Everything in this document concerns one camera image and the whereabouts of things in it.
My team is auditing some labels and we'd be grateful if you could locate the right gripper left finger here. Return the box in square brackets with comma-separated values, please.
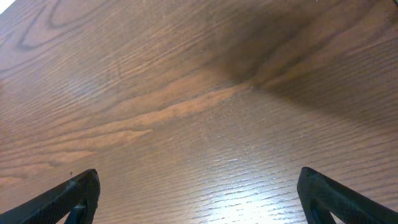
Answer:
[1, 169, 101, 224]

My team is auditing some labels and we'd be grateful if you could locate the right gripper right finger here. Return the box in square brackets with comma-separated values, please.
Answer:
[297, 167, 397, 224]

